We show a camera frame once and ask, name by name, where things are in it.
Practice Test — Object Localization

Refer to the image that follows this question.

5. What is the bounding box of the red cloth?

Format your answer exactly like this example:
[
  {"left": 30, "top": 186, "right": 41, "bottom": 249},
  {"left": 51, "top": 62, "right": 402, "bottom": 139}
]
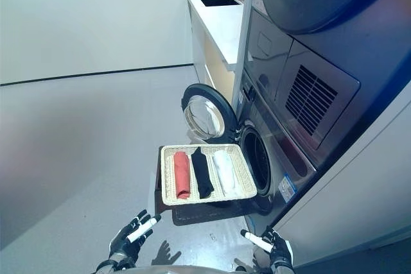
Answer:
[{"left": 173, "top": 151, "right": 193, "bottom": 200}]

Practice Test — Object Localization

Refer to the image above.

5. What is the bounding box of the white cloth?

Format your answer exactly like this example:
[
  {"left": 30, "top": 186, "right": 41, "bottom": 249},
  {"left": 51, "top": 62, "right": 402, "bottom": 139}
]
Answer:
[{"left": 212, "top": 150, "right": 240, "bottom": 198}]

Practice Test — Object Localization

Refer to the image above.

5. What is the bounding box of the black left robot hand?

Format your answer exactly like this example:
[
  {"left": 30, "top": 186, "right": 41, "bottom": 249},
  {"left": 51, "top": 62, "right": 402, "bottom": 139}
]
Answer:
[{"left": 108, "top": 209, "right": 162, "bottom": 264}]

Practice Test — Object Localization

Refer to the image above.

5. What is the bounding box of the black cloth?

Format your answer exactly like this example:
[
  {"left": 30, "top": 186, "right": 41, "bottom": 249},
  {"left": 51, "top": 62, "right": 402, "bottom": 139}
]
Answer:
[{"left": 191, "top": 146, "right": 215, "bottom": 200}]

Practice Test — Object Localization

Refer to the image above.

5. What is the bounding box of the dark grey stacked dryer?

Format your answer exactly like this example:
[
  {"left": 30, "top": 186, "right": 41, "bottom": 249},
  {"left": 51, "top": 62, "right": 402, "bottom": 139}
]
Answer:
[{"left": 243, "top": 0, "right": 411, "bottom": 169}]

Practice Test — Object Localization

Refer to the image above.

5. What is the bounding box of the dark grey washing machine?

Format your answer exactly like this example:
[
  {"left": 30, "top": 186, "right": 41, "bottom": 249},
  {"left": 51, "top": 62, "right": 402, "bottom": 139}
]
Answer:
[{"left": 236, "top": 68, "right": 319, "bottom": 220}]

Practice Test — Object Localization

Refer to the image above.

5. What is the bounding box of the white wicker basket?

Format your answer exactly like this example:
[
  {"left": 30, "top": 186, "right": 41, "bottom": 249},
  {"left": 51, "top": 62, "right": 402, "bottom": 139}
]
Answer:
[{"left": 160, "top": 144, "right": 258, "bottom": 207}]

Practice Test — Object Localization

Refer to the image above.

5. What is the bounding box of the white counter cabinet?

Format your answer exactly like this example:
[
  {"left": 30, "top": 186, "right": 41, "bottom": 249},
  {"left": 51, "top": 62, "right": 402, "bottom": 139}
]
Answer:
[{"left": 186, "top": 0, "right": 245, "bottom": 101}]

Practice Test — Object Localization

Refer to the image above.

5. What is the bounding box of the round glass washer door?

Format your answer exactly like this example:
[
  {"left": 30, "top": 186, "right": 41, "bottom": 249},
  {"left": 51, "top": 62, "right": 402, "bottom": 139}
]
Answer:
[{"left": 180, "top": 83, "right": 239, "bottom": 142}]

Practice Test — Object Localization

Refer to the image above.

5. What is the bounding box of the blue energy label sticker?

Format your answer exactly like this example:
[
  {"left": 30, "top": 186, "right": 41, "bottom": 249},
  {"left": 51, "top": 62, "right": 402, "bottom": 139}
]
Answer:
[{"left": 277, "top": 174, "right": 295, "bottom": 196}]

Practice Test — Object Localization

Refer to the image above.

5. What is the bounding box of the black counter sink opening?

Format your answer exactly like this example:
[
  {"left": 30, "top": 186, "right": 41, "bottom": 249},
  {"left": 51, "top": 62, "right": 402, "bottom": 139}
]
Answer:
[{"left": 199, "top": 0, "right": 243, "bottom": 8}]

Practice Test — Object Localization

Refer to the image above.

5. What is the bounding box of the white cabinet side panel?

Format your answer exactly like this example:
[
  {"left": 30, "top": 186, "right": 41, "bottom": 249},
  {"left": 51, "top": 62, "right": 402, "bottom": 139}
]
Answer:
[{"left": 272, "top": 90, "right": 411, "bottom": 268}]

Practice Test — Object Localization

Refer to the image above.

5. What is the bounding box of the silver robot torso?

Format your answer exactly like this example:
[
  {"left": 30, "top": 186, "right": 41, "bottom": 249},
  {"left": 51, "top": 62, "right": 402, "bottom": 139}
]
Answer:
[{"left": 128, "top": 264, "right": 258, "bottom": 274}]

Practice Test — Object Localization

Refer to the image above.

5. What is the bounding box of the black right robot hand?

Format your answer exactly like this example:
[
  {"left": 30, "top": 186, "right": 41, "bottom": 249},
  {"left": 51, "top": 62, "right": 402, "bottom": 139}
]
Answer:
[{"left": 240, "top": 227, "right": 293, "bottom": 268}]

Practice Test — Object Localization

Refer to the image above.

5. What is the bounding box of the brown wooden stool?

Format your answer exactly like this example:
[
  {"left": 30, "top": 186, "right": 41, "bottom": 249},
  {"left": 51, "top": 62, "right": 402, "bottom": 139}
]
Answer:
[{"left": 153, "top": 158, "right": 249, "bottom": 227}]

